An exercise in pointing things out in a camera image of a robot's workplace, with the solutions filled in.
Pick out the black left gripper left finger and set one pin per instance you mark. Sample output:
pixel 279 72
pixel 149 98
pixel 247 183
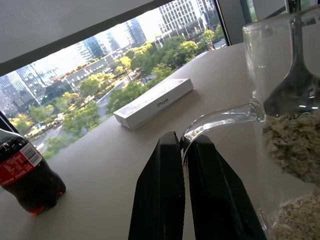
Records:
pixel 157 190

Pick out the oatmeal flakes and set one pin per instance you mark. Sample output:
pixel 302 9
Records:
pixel 292 147

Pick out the cola bottle with red label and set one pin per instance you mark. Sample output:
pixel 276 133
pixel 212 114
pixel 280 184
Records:
pixel 27 175

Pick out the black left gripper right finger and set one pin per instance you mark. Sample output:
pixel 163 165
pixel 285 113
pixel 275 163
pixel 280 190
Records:
pixel 220 195

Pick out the white iPhone box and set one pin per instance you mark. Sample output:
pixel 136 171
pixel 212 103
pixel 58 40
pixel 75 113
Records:
pixel 152 103

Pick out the metal spoon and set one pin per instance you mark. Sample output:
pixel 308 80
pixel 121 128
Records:
pixel 297 85

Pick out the clear glass mug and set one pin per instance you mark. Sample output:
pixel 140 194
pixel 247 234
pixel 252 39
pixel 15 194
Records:
pixel 252 65

